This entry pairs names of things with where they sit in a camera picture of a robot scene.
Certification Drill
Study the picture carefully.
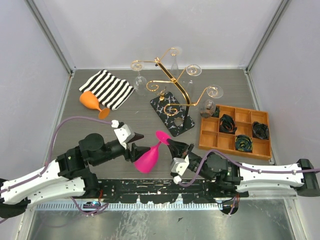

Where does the orange compartment tray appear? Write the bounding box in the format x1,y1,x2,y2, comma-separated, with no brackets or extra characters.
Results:
198,105,272,161

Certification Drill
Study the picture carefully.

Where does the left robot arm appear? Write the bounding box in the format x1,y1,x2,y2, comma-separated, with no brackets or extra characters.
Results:
0,133,150,219

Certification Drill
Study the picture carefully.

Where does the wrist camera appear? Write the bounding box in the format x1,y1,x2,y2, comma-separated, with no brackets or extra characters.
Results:
113,123,135,150
170,155,190,185

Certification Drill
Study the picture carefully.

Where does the black coil bottom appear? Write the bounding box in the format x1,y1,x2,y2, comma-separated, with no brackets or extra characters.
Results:
235,134,253,153

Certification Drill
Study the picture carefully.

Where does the striped black white cloth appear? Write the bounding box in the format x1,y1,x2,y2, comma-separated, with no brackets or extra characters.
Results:
79,69,135,111

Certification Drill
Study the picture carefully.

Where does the clear stemless glass tumbler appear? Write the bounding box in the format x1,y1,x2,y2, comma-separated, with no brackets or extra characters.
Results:
130,60,147,96

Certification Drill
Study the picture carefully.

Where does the black coil top left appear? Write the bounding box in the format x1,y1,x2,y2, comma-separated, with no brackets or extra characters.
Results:
211,106,220,118

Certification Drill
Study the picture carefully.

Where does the black coil right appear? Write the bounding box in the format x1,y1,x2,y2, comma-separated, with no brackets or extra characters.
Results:
252,121,270,140

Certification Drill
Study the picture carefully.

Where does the black coil centre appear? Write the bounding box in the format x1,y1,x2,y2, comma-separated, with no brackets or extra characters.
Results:
219,114,237,134

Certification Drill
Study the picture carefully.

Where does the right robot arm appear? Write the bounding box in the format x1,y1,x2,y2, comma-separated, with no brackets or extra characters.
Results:
167,139,320,197

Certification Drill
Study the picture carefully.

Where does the orange plastic wine glass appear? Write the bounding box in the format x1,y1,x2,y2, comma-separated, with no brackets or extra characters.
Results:
79,91,110,120

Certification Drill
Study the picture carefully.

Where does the clear champagne flute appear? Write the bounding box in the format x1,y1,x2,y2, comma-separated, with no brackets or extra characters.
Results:
169,46,182,79
186,64,202,93

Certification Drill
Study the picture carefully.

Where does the black coil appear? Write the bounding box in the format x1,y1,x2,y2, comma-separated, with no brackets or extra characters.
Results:
211,106,220,118
252,121,270,140
235,134,253,153
219,114,237,134

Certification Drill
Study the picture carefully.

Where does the black mounting base plate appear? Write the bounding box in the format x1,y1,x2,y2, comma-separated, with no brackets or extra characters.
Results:
98,179,237,204

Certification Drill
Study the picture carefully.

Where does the pink plastic wine glass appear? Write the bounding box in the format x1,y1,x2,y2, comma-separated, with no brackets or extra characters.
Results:
134,130,171,174

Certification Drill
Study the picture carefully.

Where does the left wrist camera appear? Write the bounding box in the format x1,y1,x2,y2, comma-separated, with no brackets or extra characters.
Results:
113,123,135,150

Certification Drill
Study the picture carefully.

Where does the gold wine glass rack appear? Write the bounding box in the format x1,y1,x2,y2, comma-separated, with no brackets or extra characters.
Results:
138,47,208,137

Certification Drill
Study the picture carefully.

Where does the clear round wine glass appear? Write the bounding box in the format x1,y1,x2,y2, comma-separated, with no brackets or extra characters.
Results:
199,84,224,119

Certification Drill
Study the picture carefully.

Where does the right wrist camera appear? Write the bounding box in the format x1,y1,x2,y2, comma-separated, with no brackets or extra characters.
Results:
170,155,190,185

